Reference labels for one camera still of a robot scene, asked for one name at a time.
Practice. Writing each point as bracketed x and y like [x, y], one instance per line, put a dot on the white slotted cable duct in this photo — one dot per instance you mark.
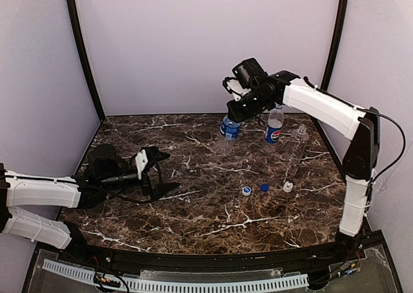
[159, 281]

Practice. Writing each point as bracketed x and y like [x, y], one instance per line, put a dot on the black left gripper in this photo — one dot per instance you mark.
[147, 172]

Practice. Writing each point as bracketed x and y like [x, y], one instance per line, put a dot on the right black frame post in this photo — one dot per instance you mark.
[334, 46]

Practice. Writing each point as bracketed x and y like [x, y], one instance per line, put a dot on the left black frame post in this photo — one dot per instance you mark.
[83, 58]

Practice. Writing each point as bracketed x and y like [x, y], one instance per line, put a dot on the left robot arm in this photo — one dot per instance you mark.
[106, 176]

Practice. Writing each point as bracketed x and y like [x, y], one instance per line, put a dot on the tall bottle blue cap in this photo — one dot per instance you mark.
[275, 123]

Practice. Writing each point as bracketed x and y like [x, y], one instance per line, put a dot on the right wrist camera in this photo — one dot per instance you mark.
[233, 87]

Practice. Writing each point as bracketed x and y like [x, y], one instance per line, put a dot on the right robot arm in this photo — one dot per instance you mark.
[255, 91]

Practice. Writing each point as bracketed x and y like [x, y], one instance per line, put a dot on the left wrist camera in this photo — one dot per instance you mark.
[141, 161]

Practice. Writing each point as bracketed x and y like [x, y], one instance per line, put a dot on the clear bottle white cap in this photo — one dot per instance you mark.
[295, 148]

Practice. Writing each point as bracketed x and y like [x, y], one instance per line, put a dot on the white blue bottle cap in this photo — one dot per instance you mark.
[246, 191]

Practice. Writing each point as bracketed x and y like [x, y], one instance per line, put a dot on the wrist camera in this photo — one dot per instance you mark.
[233, 87]
[141, 161]

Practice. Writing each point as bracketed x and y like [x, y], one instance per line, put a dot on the short bottle blue label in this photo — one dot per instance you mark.
[228, 133]

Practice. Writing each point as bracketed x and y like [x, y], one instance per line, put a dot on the black front table rail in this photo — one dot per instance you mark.
[313, 259]

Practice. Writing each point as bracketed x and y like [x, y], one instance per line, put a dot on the black frame post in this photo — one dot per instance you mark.
[334, 46]
[83, 58]

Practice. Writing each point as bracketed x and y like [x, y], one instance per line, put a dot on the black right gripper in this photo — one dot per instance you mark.
[236, 111]

